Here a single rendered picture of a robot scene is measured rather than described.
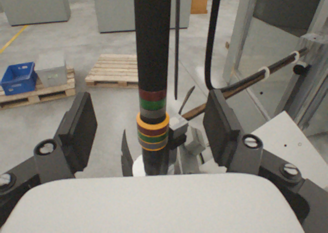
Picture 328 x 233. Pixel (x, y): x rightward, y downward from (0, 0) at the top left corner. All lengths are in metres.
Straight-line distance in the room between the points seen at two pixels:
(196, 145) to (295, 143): 0.35
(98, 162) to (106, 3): 4.34
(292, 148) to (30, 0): 7.44
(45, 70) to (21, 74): 0.82
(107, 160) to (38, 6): 6.11
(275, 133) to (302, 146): 0.09
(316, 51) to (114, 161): 1.95
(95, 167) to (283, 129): 1.85
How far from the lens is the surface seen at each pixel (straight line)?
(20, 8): 7.71
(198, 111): 0.32
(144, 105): 0.23
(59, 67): 3.16
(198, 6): 8.49
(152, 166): 0.31
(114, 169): 2.14
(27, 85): 3.35
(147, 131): 0.24
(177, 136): 0.29
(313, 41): 0.72
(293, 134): 0.69
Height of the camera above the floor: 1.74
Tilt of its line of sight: 39 degrees down
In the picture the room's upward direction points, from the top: 2 degrees clockwise
